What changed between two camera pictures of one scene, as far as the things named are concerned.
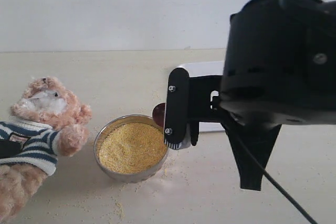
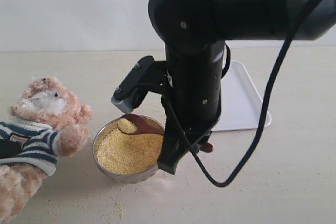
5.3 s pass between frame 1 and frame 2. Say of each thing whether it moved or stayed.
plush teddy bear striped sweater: stayed
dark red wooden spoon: moved
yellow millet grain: stayed
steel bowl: stayed
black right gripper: moved
